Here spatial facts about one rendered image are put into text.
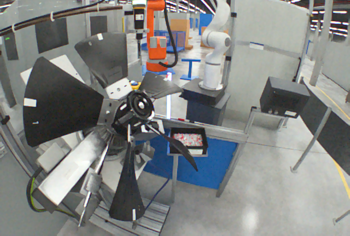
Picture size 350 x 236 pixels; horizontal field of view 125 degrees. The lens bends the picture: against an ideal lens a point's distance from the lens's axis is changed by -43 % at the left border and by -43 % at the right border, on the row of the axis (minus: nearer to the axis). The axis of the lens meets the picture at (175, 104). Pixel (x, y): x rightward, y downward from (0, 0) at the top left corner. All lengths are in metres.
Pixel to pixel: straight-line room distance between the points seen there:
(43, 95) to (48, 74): 0.05
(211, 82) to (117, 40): 0.76
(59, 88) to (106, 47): 0.29
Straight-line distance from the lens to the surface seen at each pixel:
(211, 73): 1.17
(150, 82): 0.77
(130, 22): 0.55
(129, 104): 0.49
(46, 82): 0.43
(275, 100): 0.93
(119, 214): 0.41
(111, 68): 0.61
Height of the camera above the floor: 1.49
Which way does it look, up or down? 30 degrees down
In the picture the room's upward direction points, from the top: 3 degrees clockwise
